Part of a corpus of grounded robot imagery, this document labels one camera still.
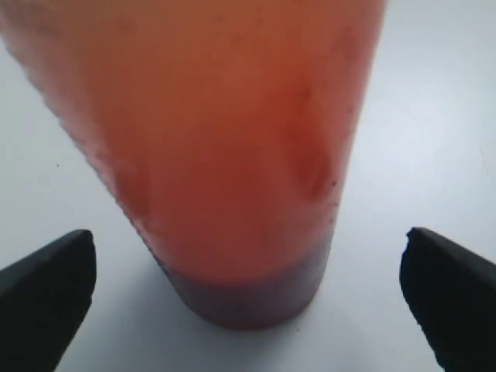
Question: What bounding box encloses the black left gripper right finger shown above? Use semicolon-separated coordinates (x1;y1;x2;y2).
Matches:
400;227;495;371

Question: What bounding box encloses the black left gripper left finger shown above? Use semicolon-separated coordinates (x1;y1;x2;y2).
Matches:
1;229;96;371

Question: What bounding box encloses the red sauce squeeze bottle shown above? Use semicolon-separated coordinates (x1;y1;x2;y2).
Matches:
1;0;386;329

